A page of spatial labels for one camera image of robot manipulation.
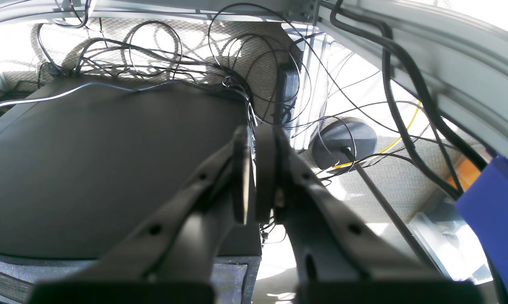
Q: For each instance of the round black stand base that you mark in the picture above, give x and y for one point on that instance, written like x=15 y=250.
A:
x=329 y=142

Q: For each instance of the blue plastic part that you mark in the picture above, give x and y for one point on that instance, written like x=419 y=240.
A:
x=484 y=206

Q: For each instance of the aluminium frame beam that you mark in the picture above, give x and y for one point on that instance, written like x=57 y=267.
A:
x=464 y=60

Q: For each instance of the black speaker box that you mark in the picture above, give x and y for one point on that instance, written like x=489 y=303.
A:
x=84 y=166

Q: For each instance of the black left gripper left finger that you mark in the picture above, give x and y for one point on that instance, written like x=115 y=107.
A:
x=169 y=258

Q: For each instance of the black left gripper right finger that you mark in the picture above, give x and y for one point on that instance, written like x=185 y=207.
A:
x=339 y=260

